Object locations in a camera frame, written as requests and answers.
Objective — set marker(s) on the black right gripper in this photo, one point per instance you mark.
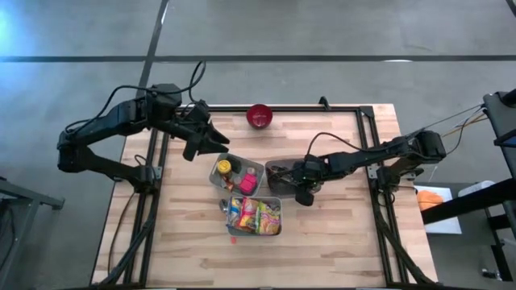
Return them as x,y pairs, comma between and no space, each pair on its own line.
310,171

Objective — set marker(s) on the grey metal stand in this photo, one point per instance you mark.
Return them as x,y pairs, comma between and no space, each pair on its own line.
32,197

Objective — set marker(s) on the blue yellow ramen packet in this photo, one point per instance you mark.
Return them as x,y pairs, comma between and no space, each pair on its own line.
235,209

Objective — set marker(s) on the lime chili ramen packet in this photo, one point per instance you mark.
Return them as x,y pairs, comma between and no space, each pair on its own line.
269,219

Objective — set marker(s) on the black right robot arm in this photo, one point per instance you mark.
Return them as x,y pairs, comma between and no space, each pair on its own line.
383,153

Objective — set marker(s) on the steel spoon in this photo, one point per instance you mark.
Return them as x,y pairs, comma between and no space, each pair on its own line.
276,172

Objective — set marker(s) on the white plastic container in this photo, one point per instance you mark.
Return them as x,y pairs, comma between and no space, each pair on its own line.
473,188

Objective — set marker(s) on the black diagonal bar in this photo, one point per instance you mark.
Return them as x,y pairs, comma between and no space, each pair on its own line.
463,203

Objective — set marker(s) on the dark grey translucent bin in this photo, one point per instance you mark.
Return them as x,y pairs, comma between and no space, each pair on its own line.
278,189

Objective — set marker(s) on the black aluminium table frame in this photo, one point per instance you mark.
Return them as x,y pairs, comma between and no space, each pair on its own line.
282,108

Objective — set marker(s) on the red ramen packet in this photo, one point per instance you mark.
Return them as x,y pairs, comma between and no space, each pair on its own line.
249,213

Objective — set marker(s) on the black equipment cart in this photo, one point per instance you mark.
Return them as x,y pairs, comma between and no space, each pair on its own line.
502,121

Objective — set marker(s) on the white sheet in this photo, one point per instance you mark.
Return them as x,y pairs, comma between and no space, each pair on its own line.
443,225

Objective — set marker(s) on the white plastic bin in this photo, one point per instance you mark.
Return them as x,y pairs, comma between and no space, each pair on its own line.
219,183
254,232

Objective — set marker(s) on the dark jar yellow lid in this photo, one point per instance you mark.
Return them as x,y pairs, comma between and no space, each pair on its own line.
224,166

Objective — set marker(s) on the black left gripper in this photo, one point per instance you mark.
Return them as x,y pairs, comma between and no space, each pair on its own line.
197,123

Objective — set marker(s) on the orange cloth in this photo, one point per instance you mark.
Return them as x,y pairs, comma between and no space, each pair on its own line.
429,200

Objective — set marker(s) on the small black device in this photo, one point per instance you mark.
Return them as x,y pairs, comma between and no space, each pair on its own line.
489,274

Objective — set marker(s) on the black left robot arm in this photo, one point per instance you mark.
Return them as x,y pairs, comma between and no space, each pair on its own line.
105,121

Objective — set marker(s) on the red and black bowl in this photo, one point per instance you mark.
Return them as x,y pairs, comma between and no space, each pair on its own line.
259,117

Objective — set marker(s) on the red patterned box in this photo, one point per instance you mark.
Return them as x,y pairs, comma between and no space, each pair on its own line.
248,184

